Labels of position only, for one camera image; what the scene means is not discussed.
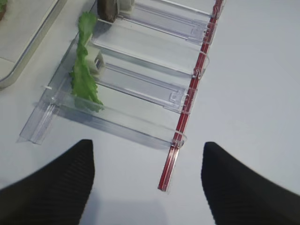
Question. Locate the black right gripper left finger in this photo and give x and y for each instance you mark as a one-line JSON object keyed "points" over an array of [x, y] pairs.
{"points": [[56, 194]]}

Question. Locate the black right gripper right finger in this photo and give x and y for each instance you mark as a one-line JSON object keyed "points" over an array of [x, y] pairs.
{"points": [[237, 195]]}

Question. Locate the lettuce leaf in rack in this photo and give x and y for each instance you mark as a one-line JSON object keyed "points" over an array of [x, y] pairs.
{"points": [[82, 83]]}

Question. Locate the right brown meat patty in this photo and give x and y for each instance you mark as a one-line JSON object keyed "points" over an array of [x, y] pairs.
{"points": [[107, 10]]}

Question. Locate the lettuce leaf on tray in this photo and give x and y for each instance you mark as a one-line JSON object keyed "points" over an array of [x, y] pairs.
{"points": [[3, 4]]}

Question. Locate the white rack spacer block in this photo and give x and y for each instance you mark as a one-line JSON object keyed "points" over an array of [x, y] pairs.
{"points": [[95, 61]]}

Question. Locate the white paper liner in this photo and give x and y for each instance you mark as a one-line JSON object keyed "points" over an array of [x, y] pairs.
{"points": [[6, 66]]}

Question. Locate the clear acrylic right rack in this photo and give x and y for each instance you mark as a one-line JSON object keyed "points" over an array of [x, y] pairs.
{"points": [[155, 54]]}

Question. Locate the cream metal tray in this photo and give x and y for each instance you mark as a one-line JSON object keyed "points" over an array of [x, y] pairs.
{"points": [[23, 25]]}

